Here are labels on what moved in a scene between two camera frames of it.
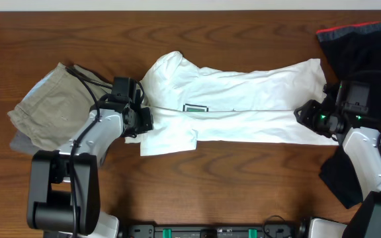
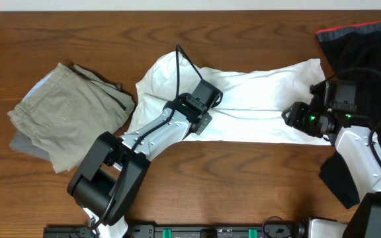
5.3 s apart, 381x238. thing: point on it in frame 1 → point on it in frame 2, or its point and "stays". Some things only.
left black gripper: [148, 125] → [208, 119]
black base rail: [268, 231] stays
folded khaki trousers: [56, 107] stays
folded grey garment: [23, 143] stays
